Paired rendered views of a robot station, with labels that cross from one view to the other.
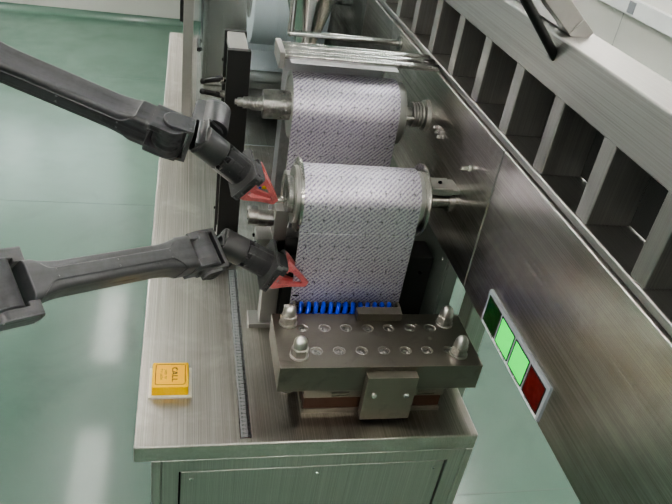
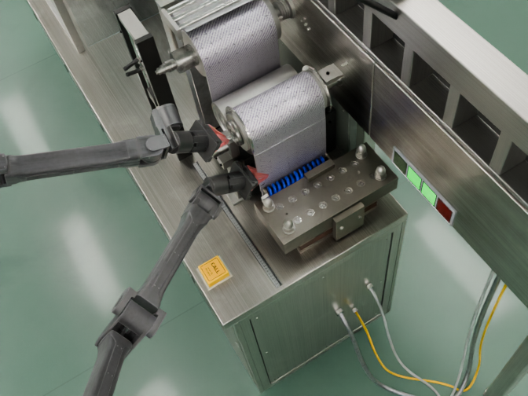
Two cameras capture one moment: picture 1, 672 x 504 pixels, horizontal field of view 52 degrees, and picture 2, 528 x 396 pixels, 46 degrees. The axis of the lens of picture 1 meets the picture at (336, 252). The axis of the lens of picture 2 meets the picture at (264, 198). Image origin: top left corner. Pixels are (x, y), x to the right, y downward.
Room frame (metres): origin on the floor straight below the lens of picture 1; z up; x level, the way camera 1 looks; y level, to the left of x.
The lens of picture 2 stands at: (0.11, 0.19, 2.60)
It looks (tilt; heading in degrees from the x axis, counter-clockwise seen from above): 58 degrees down; 353
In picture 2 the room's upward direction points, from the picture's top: 11 degrees counter-clockwise
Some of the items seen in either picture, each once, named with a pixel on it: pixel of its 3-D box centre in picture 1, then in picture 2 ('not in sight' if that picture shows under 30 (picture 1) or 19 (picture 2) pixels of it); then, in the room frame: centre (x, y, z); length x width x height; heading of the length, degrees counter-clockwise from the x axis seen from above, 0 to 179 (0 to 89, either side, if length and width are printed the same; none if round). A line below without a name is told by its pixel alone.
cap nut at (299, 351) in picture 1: (300, 346); (288, 225); (0.98, 0.04, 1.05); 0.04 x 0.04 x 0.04
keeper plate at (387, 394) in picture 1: (387, 396); (349, 221); (0.98, -0.15, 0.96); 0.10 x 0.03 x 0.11; 105
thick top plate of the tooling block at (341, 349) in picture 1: (373, 350); (327, 196); (1.06, -0.11, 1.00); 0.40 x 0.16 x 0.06; 105
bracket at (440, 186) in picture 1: (442, 185); (329, 74); (1.27, -0.19, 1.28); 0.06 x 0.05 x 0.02; 105
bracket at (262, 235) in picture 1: (265, 266); (230, 170); (1.22, 0.14, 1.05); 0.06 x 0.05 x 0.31; 105
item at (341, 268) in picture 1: (350, 272); (291, 155); (1.16, -0.04, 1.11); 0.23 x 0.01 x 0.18; 105
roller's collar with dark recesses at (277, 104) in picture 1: (276, 104); (184, 58); (1.43, 0.18, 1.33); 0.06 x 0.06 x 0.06; 15
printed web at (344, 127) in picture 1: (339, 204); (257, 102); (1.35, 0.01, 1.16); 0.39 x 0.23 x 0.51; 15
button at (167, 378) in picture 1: (170, 378); (214, 271); (0.98, 0.28, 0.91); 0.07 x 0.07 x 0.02; 15
